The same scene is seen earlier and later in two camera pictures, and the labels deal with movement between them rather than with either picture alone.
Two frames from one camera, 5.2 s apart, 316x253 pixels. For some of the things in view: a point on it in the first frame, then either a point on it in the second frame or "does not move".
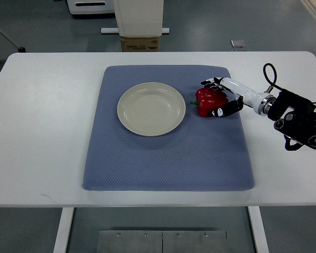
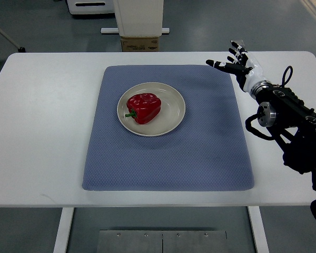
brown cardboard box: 143,44 does not move
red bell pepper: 208,99 -> 144,107
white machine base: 91,7 does not move
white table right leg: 258,229 does not move
